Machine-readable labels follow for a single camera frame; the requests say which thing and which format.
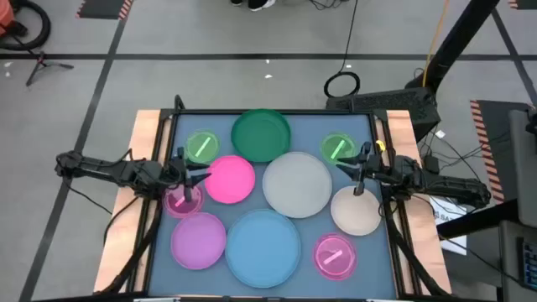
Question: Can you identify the thick black stand post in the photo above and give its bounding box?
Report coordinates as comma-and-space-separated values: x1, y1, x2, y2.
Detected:
404, 0, 501, 91

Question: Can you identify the grey equipment cabinet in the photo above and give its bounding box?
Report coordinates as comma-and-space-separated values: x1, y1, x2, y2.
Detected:
498, 107, 537, 302

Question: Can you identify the black tripod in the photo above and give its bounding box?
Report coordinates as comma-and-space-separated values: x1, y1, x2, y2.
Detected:
24, 49, 76, 88

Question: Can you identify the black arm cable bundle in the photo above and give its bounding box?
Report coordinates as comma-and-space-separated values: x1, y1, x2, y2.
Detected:
383, 199, 448, 297
98, 195, 164, 294

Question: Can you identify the large blue plastic plate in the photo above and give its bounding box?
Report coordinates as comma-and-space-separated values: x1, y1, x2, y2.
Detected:
224, 208, 302, 289

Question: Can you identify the wooden table side board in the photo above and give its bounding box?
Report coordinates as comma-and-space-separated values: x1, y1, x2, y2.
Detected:
92, 109, 173, 294
379, 109, 453, 294

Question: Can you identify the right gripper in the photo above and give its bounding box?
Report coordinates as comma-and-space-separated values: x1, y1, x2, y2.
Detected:
335, 142, 398, 196

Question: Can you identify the black hanging cable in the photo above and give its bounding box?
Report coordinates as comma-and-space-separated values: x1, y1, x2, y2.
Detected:
322, 0, 362, 100

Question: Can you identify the medium beige plastic plate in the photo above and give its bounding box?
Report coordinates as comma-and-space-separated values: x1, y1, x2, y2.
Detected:
330, 185, 383, 237

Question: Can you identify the medium purple plastic plate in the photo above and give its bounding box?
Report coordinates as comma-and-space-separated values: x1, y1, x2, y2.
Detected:
169, 211, 227, 271

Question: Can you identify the medium pink plastic plate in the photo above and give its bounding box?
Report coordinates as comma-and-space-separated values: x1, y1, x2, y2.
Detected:
204, 154, 257, 206

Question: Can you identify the black stand beam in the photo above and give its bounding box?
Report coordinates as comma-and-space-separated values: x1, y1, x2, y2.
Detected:
435, 199, 521, 239

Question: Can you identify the white paper sheet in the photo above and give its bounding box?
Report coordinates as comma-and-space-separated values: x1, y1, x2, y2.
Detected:
428, 195, 468, 256

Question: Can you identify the yellow hanging cable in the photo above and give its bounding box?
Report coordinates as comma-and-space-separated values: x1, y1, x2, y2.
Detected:
421, 0, 451, 88

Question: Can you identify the black vacuum hose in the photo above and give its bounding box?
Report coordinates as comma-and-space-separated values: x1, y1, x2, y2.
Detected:
0, 0, 52, 52

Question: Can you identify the large green plastic plate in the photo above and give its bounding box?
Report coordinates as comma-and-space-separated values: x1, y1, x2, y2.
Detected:
230, 107, 292, 164

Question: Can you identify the large grey plastic plate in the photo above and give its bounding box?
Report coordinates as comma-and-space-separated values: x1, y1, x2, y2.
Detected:
262, 150, 333, 220

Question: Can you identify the small translucent green plate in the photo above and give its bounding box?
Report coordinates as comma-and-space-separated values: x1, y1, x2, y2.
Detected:
320, 132, 358, 167
183, 128, 222, 164

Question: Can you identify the small translucent pink plate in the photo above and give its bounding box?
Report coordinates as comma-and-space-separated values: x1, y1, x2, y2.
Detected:
161, 183, 206, 220
312, 232, 358, 282

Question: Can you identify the black table frame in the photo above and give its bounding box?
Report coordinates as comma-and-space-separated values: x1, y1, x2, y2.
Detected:
100, 95, 450, 302

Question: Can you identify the orange shop vacuum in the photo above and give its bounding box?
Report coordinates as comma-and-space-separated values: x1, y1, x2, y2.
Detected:
0, 0, 16, 37

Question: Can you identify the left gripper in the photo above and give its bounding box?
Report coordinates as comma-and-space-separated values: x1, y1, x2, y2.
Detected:
161, 146, 212, 203

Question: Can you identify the black power adapter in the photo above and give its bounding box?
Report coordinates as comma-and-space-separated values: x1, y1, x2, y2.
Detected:
420, 154, 441, 175

